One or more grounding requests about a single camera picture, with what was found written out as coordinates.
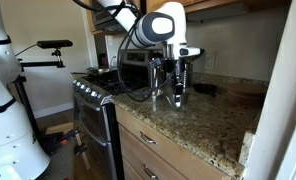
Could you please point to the dark range hood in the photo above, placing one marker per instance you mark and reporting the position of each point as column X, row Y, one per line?
column 101, row 20

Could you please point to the steel canister with metal utensils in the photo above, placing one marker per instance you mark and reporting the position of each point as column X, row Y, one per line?
column 189, row 76

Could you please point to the white wall outlet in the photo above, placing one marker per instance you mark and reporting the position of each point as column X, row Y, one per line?
column 209, row 61

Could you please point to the stainless steel stove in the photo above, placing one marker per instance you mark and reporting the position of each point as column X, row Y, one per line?
column 91, row 120

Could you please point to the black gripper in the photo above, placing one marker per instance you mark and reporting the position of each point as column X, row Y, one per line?
column 178, row 71

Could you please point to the wooden base cabinet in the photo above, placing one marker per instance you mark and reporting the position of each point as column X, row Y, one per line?
column 174, row 156

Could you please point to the dark frying pan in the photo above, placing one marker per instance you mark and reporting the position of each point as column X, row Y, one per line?
column 98, row 71

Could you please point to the black shallow dish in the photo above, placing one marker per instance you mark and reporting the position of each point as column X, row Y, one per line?
column 204, row 88

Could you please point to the wooden upper cabinet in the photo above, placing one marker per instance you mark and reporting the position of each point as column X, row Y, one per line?
column 221, row 3

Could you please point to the black orange clamp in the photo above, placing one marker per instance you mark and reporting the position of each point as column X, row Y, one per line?
column 58, row 138

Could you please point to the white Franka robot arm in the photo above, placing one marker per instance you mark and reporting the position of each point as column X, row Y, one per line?
column 8, row 133

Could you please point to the black bar camera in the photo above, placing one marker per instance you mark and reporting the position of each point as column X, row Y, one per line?
column 54, row 44

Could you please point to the black camera stand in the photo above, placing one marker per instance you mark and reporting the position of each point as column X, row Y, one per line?
column 24, row 100

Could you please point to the black bar clamp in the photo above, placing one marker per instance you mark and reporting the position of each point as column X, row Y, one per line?
column 83, row 150

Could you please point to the steel canister with brown utensils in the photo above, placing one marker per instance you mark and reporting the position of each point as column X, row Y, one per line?
column 157, row 78

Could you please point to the light wooden board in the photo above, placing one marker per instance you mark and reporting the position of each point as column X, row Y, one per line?
column 59, row 127

